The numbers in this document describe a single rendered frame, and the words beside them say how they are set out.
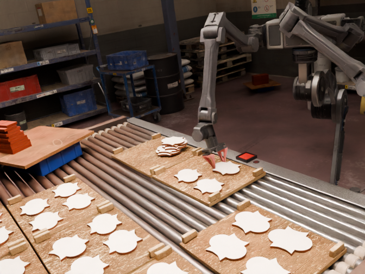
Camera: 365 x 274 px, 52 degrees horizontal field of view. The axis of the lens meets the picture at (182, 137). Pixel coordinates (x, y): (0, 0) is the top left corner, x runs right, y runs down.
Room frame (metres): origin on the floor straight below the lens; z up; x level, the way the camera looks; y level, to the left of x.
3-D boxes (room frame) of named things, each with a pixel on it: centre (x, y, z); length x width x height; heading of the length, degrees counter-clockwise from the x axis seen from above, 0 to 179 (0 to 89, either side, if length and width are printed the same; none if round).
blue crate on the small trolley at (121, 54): (5.46, 0.63, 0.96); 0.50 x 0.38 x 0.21; 49
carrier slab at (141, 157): (1.92, 0.16, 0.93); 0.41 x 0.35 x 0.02; 35
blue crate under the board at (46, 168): (2.06, 0.81, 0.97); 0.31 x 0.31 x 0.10; 56
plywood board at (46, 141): (2.09, 0.87, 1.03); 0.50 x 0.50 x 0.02; 56
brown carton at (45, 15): (6.13, 1.63, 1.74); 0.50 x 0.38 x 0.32; 124
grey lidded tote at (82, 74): (6.16, 1.56, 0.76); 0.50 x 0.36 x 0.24; 130
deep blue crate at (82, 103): (6.16, 1.65, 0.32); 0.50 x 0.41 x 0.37; 120
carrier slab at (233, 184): (1.58, -0.09, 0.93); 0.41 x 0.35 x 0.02; 36
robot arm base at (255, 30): (2.15, -0.47, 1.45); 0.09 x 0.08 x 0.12; 54
